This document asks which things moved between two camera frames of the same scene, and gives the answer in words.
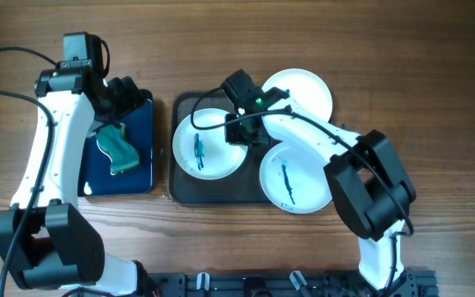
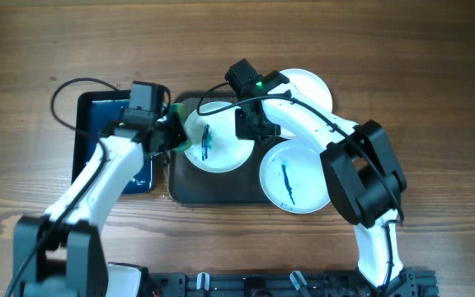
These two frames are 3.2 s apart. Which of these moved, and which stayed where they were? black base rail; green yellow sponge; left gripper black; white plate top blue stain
Moved: green yellow sponge; left gripper black
Stayed: black base rail; white plate top blue stain
